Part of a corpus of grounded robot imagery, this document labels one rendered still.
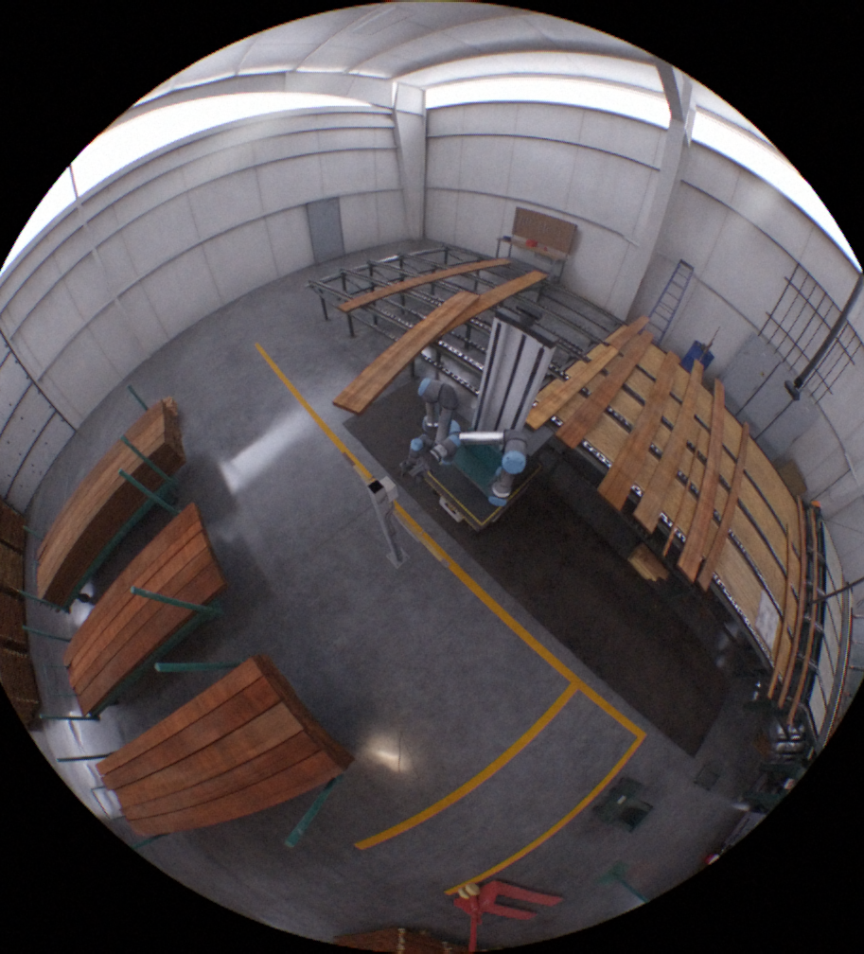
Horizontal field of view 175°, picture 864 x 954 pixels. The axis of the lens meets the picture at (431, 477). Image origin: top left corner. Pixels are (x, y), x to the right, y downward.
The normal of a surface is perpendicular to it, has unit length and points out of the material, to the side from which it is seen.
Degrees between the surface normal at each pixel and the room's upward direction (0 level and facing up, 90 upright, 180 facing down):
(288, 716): 0
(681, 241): 93
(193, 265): 87
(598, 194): 91
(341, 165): 87
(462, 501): 0
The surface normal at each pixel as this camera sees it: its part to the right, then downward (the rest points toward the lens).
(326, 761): 0.03, -0.50
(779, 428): -0.73, 0.58
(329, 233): 0.68, 0.65
